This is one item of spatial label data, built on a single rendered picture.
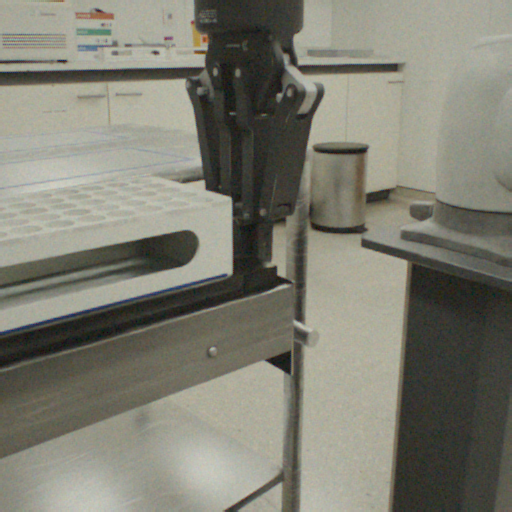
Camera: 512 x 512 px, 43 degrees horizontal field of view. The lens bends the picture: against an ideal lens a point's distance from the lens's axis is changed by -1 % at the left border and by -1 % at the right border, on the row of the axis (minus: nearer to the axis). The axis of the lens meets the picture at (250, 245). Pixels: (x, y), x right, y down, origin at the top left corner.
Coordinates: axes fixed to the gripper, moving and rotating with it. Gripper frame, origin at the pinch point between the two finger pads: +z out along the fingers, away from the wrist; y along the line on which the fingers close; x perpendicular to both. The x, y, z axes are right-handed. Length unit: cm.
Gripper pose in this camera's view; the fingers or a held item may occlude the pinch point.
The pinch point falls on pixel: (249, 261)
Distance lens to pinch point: 49.4
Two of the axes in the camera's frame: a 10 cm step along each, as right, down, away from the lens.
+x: 7.8, -1.8, 6.0
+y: 6.3, 2.3, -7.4
